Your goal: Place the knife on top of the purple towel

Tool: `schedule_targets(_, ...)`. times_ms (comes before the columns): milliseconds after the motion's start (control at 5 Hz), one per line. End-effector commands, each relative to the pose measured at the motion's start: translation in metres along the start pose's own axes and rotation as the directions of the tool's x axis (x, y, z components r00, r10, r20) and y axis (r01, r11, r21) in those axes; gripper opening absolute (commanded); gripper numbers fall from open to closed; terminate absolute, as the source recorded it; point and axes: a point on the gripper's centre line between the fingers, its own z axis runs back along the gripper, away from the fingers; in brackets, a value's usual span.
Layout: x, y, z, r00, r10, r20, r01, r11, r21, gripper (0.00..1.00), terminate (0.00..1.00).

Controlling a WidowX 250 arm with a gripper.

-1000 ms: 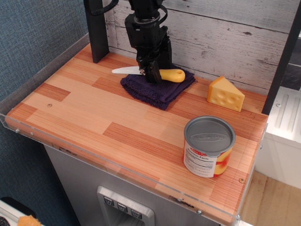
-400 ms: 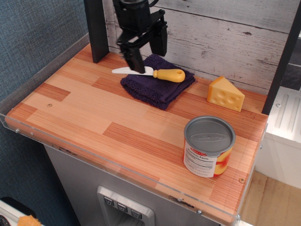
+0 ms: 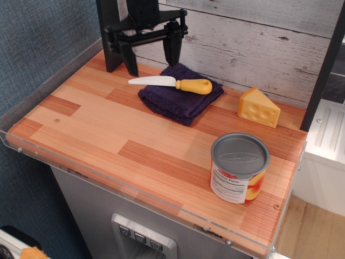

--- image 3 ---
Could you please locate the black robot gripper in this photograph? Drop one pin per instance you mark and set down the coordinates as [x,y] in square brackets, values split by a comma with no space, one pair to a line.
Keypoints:
[146,23]

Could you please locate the white knife yellow handle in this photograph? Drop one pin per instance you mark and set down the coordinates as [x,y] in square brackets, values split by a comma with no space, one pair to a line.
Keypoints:
[197,86]

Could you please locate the folded purple towel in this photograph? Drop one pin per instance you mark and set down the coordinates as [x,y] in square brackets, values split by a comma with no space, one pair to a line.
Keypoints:
[179,106]

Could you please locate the yellow cheese wedge toy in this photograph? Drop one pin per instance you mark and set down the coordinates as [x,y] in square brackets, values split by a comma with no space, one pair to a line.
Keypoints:
[256,107]

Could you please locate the toy tin can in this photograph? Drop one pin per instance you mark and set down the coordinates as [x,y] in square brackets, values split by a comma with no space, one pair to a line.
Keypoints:
[238,165]

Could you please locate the clear acrylic edge guard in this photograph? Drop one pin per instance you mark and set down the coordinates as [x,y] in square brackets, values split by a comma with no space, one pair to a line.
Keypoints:
[93,122]

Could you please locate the grey toy fridge cabinet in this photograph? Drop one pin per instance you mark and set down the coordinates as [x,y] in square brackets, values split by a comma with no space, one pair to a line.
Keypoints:
[117,226]

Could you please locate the white toy sink unit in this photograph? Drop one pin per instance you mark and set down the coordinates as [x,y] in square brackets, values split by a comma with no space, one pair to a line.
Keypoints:
[320,176]

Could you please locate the orange object bottom left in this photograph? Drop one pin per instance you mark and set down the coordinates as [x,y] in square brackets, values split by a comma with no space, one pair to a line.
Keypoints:
[32,253]

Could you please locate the black left post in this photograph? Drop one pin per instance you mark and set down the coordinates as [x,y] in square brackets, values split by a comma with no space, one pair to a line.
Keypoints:
[108,14]

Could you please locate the black post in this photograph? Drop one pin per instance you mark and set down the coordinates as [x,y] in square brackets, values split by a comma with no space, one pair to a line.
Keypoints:
[326,68]
[108,14]

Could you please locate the black right post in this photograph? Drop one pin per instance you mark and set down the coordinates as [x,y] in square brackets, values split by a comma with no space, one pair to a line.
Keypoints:
[326,68]

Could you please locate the white rail bottom left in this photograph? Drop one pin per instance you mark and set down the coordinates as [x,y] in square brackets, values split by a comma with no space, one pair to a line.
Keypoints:
[14,245]

